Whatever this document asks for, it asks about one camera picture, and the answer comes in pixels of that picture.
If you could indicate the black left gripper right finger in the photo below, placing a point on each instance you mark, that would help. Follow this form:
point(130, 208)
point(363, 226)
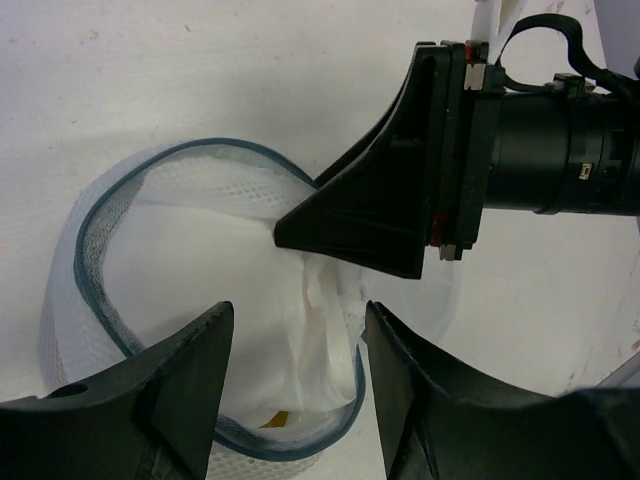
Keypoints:
point(439, 418)

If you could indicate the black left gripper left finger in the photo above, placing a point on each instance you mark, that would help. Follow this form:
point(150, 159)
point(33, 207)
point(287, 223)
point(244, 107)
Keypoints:
point(152, 416)

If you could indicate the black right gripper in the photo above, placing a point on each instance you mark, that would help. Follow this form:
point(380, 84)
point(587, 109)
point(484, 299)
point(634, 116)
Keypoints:
point(374, 204)

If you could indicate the white mesh laundry bag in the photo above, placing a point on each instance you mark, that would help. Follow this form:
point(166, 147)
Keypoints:
point(82, 334)

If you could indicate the yellow bra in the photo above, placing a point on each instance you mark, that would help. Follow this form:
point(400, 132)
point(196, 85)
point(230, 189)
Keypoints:
point(279, 420)

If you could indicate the white bra pad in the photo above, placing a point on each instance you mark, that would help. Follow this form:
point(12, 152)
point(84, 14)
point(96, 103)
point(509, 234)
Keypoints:
point(291, 348)

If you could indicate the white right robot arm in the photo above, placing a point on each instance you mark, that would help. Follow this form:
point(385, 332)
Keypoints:
point(570, 145)

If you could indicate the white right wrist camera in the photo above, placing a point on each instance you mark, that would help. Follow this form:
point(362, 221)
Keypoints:
point(493, 23)

